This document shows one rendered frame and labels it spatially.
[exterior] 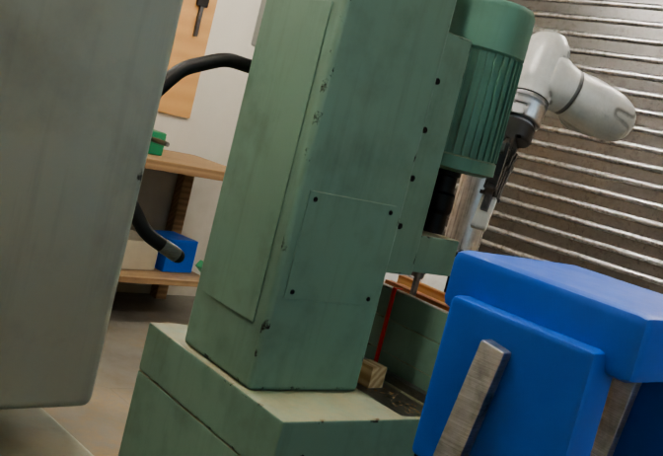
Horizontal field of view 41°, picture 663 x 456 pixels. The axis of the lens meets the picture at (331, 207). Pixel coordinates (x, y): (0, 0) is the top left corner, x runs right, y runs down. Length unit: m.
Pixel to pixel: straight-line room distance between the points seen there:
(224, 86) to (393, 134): 3.91
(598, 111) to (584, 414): 1.37
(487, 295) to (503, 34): 1.01
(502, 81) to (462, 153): 0.15
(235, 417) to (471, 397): 0.82
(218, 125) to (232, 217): 3.86
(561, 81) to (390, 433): 0.82
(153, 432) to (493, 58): 0.88
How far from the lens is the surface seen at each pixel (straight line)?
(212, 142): 5.30
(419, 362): 1.60
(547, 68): 1.86
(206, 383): 1.47
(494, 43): 1.59
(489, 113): 1.60
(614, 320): 0.58
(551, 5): 5.33
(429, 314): 1.59
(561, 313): 0.60
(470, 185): 2.43
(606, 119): 1.93
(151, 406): 1.62
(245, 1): 5.32
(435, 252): 1.65
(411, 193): 1.52
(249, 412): 1.37
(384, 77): 1.39
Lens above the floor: 1.23
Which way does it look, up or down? 5 degrees down
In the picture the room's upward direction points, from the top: 14 degrees clockwise
